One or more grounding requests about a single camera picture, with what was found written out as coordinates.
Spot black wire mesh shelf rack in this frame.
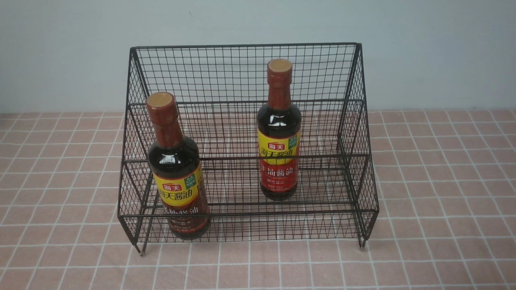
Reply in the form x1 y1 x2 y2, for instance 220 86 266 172
117 42 379 254

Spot soy sauce bottle brown label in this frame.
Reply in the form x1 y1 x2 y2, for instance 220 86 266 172
146 92 211 240

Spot soy sauce bottle red label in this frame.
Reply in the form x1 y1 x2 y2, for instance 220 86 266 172
256 58 302 201

